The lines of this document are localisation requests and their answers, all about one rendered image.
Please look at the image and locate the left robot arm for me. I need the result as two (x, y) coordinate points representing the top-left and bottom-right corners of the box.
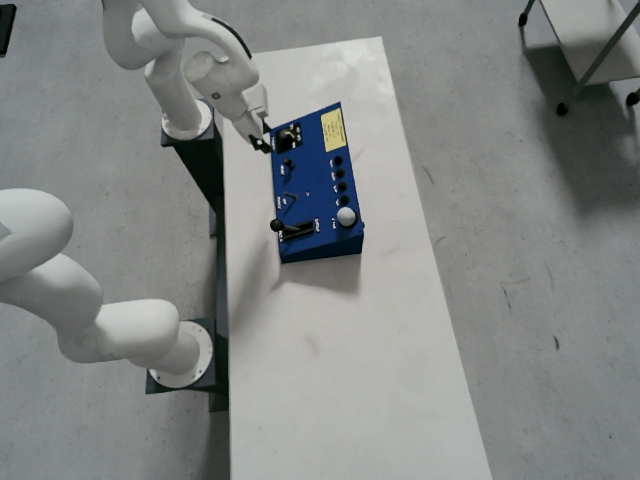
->
(102, 0), (269, 140)

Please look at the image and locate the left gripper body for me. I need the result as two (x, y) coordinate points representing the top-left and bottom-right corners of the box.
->
(230, 110), (263, 145)

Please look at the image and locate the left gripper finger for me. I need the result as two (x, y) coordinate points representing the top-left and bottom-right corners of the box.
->
(248, 134), (274, 154)
(262, 118), (272, 134)

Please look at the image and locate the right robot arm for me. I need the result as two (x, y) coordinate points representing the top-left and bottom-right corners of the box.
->
(0, 189), (213, 388)

